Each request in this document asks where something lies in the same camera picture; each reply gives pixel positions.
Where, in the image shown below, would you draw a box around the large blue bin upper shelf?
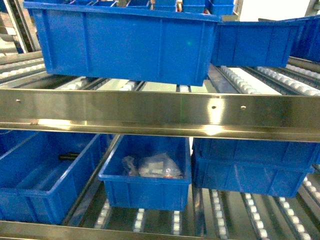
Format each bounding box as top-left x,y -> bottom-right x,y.
23,0 -> 222,86

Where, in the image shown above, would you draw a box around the blue bin lower left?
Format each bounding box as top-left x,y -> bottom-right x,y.
0,130 -> 111,224

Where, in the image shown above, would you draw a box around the blue bin with plastic bags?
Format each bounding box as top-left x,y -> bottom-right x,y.
98,135 -> 192,211

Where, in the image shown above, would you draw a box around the steel shelf front rail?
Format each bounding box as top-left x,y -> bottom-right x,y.
0,89 -> 320,142

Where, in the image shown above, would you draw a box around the blue bin lower right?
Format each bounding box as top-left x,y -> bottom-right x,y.
192,138 -> 320,198

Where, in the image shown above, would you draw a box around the clear plastic bagged parts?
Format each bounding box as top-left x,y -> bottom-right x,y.
121,153 -> 183,179

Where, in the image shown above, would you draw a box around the blue bin upper right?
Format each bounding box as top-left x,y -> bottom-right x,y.
210,21 -> 301,67

